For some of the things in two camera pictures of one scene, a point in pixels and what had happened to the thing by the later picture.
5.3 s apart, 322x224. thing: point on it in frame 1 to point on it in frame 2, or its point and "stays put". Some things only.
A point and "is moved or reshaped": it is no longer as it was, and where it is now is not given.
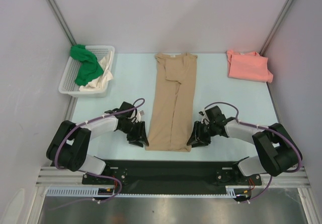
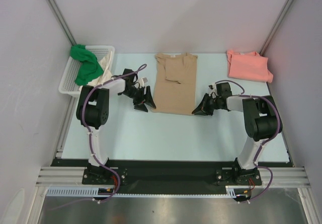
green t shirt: x=89 y=68 stays put
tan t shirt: x=173 y=102 is moved or reshaped
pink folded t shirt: x=249 y=65 stays put
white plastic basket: x=68 y=85 stays put
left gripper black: x=140 y=137 to x=147 y=98
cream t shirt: x=98 y=83 stays put
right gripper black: x=199 y=132 to x=209 y=103
